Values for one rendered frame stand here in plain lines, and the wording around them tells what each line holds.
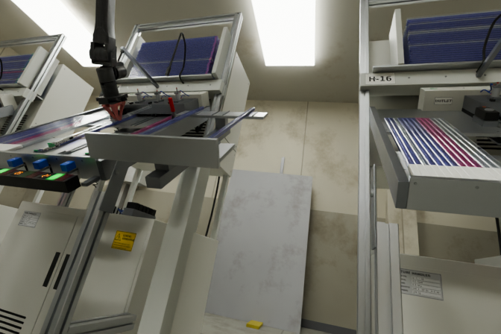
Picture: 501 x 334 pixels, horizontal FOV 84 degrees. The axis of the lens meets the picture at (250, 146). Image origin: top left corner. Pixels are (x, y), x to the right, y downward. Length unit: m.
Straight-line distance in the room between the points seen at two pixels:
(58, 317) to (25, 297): 0.57
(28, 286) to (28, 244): 0.16
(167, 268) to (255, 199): 2.86
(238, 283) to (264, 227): 0.67
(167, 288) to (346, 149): 3.49
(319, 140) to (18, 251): 3.46
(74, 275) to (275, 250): 2.72
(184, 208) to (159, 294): 0.22
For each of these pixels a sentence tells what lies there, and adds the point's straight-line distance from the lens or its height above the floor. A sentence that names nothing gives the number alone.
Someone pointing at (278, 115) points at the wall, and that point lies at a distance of 4.32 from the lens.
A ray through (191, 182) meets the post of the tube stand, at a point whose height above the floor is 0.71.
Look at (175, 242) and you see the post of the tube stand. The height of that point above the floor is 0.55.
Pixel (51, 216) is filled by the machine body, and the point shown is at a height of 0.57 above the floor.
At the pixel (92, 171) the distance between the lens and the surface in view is 0.93.
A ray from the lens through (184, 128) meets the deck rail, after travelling 1.23.
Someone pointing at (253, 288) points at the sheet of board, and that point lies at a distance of 3.34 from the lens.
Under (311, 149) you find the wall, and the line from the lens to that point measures 4.02.
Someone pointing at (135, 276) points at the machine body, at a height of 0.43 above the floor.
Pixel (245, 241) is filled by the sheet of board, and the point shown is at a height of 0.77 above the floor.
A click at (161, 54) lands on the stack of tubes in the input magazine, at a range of 1.78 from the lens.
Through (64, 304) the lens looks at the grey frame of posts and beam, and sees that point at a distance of 0.86.
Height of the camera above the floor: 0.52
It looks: 23 degrees up
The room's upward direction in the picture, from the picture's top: 10 degrees clockwise
